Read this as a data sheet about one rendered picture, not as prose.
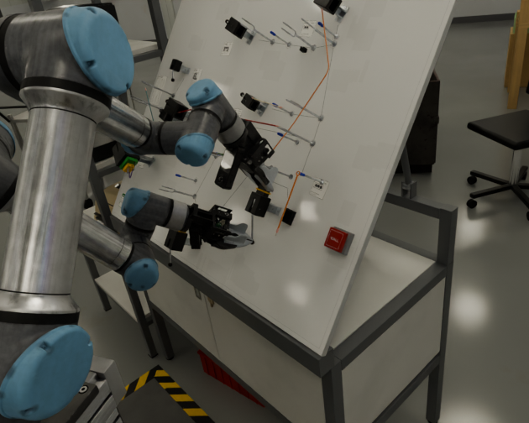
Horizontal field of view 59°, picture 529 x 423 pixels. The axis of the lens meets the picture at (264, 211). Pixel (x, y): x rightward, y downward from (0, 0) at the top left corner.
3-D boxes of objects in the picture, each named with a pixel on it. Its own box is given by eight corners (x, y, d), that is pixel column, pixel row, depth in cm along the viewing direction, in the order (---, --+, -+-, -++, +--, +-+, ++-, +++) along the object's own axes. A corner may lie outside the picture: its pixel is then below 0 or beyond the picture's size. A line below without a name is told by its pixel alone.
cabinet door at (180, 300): (219, 361, 179) (199, 279, 160) (149, 300, 217) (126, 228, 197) (223, 357, 180) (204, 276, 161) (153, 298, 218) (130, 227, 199)
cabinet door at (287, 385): (326, 456, 141) (316, 363, 121) (218, 362, 178) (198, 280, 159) (332, 450, 142) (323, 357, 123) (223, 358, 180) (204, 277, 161)
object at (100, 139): (87, 166, 193) (82, 151, 190) (56, 149, 218) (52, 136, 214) (155, 140, 211) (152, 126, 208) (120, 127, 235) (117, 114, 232)
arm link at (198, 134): (168, 169, 105) (183, 132, 110) (213, 169, 101) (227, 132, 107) (153, 145, 99) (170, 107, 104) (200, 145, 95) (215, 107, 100)
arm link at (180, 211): (160, 232, 119) (164, 206, 124) (177, 237, 121) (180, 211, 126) (171, 218, 114) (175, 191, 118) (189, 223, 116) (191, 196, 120)
